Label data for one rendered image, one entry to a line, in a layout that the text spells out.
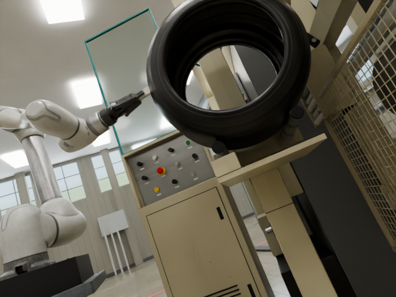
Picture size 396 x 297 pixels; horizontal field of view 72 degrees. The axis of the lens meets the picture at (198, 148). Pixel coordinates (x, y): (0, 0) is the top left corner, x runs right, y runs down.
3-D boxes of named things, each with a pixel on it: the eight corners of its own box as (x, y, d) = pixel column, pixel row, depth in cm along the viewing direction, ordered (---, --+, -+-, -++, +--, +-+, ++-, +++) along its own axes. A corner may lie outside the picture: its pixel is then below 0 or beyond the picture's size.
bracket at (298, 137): (221, 175, 127) (213, 156, 129) (303, 141, 122) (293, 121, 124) (220, 174, 124) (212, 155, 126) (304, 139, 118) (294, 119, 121)
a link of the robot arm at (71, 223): (36, 256, 122) (74, 246, 142) (62, 240, 118) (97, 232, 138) (-4, 116, 144) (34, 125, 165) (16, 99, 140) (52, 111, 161)
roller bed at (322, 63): (314, 128, 134) (288, 77, 141) (344, 115, 132) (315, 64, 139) (324, 116, 114) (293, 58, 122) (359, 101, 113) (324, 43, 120)
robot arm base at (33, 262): (-11, 284, 94) (-13, 268, 95) (8, 279, 113) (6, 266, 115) (48, 265, 101) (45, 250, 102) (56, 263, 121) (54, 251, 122)
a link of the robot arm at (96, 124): (95, 121, 118) (106, 113, 118) (104, 138, 116) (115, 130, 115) (82, 114, 110) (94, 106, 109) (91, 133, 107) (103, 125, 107)
